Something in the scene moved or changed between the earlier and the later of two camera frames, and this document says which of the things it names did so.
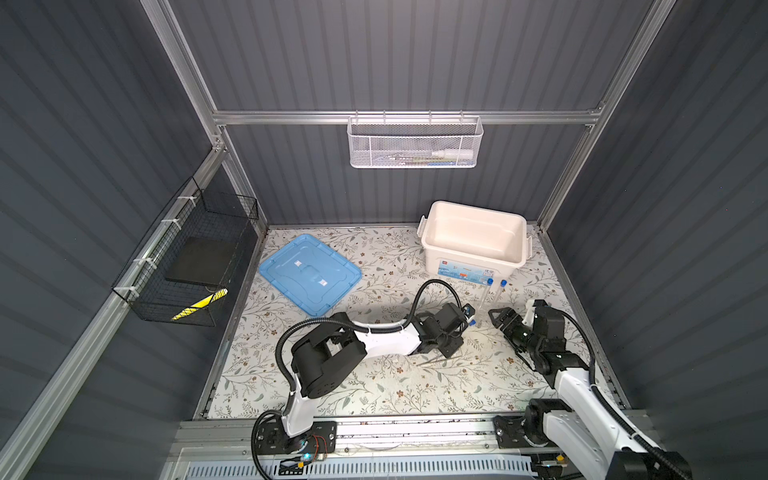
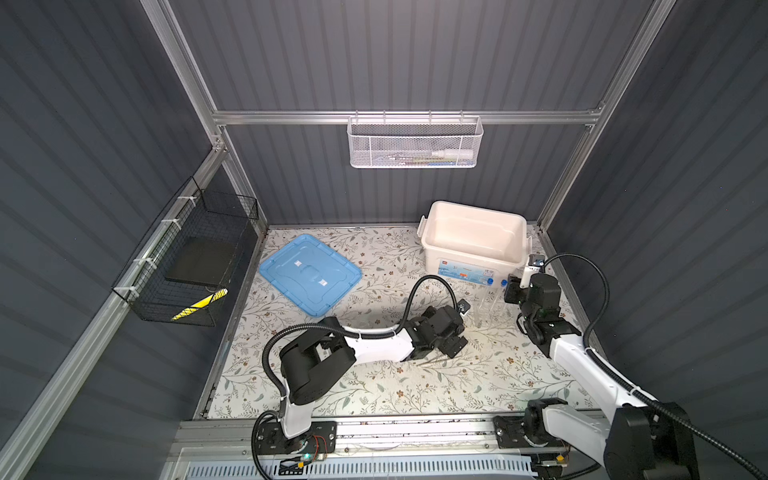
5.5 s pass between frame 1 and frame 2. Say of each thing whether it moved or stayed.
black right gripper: moved
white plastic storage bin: stayed
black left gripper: stayed
